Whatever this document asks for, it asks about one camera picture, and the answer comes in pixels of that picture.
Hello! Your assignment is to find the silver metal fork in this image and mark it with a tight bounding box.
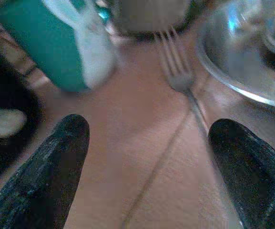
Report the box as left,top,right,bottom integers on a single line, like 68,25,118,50
157,26,212,139

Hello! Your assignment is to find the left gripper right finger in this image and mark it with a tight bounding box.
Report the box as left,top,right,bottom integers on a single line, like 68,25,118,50
207,118,275,229

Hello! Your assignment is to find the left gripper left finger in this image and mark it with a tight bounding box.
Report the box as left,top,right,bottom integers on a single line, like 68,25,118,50
0,114,90,229

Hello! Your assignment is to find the black electric kettle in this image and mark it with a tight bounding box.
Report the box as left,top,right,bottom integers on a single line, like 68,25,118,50
0,35,45,187

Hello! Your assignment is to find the green white mug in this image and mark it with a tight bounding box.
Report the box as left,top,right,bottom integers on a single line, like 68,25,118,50
0,0,116,93

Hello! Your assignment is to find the brown-filled jar pink lid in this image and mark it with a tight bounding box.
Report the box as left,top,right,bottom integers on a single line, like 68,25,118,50
111,0,195,40

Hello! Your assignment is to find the stainless steel bowl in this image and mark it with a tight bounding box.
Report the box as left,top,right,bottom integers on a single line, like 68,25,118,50
195,0,275,109

